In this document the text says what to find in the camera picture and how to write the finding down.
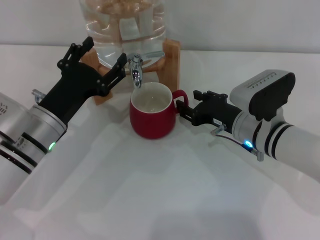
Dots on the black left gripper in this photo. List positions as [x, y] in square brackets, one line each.
[77, 92]

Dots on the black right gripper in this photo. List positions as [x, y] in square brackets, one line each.
[215, 112]

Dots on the red ceramic cup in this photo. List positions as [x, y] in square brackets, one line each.
[152, 122]

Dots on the chrome faucet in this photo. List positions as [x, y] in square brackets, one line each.
[136, 75]

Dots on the glass water dispenser jar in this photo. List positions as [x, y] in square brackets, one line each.
[110, 37]

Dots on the silver metal connector plug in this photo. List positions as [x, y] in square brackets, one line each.
[218, 130]
[38, 95]

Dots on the wooden dispenser stand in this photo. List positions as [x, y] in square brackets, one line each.
[172, 67]

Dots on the grey black wrist camera box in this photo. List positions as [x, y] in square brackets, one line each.
[265, 95]

